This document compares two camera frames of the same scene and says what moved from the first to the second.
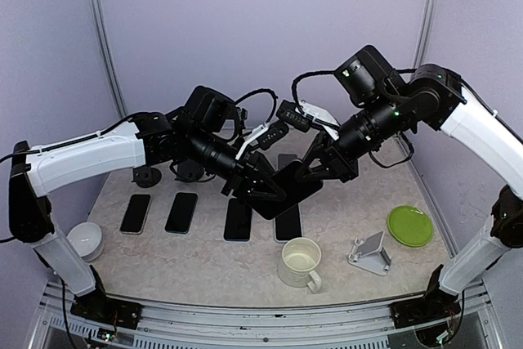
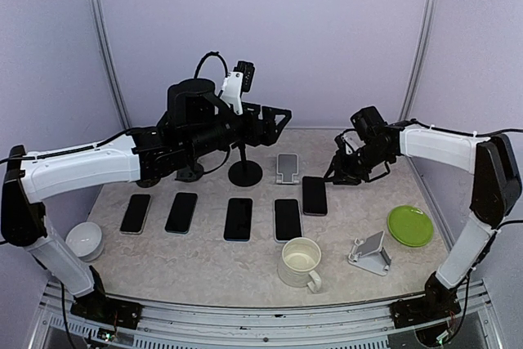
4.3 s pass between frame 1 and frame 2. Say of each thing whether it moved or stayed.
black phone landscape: stayed
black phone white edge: stayed
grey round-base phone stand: stayed
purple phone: moved
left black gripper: moved
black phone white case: stayed
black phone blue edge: stayed
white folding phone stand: stayed
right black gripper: moved
